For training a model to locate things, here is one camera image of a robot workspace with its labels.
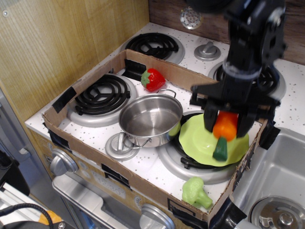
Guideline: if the front left black burner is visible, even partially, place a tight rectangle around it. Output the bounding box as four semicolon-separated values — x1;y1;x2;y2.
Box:
67;73;138;128

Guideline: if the black cable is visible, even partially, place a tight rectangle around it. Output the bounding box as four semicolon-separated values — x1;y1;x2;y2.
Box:
0;203;53;229

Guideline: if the silver sink drain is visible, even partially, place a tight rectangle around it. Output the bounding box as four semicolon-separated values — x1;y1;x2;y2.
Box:
249;196;305;229

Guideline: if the silver oven knob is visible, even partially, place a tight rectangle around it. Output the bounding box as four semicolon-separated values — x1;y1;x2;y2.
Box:
50;148;79;176
139;204;175;229

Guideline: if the back right black burner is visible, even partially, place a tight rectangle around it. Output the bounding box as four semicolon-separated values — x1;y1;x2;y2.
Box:
207;62;286;101

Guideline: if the orange cloth piece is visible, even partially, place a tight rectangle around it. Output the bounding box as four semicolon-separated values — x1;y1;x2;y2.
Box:
38;210;62;225

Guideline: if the orange toy carrot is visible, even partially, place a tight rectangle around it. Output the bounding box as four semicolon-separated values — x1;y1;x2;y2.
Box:
213;111;238;161

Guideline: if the front right black burner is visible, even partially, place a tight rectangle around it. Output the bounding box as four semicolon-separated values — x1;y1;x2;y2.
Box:
157;110;239;185

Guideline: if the silver stovetop knob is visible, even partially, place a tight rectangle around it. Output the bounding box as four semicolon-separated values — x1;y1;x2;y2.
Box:
194;42;221;61
105;132;139;161

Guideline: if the left silver oven knob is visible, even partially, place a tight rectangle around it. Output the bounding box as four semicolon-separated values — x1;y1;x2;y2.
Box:
50;148;79;176

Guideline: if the stainless steel pot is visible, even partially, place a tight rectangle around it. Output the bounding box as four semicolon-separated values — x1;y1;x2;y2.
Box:
119;89;183;149

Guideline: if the back left black burner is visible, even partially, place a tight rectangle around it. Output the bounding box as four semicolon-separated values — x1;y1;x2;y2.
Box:
121;32;185;64

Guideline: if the stainless steel sink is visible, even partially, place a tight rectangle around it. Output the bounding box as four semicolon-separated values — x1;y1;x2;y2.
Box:
233;128;305;229

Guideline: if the silver stovetop knob front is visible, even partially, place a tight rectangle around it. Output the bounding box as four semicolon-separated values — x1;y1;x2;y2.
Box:
105;132;139;161

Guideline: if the black burner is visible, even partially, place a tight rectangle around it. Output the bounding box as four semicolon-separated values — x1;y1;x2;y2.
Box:
121;32;185;64
67;73;138;128
157;110;239;185
207;62;286;101

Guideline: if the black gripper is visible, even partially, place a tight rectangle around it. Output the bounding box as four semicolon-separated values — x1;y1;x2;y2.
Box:
190;74;280;138

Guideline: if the cardboard fence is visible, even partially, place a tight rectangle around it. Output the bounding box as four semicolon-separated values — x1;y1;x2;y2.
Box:
43;50;279;229

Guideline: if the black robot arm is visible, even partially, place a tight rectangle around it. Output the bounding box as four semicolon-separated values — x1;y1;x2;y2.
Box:
187;0;286;137

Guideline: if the silver stovetop knob back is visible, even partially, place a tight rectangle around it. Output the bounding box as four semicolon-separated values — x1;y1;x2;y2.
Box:
194;42;221;61

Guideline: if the silver oven door handle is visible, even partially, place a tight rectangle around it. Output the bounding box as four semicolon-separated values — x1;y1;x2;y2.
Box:
52;175;136;229

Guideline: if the hanging metal strainer ladle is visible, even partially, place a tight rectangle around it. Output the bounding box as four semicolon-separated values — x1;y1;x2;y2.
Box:
180;7;202;30

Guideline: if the right silver oven knob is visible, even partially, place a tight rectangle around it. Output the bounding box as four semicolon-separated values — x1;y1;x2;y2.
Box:
139;204;175;229

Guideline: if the red toy strawberry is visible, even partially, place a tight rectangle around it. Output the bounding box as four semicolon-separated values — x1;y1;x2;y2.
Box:
141;68;166;92

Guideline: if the green toy broccoli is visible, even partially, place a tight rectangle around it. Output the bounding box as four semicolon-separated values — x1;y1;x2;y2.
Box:
182;177;213;209

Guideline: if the green plastic plate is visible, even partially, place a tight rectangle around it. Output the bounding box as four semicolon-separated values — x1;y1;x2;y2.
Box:
179;114;249;167

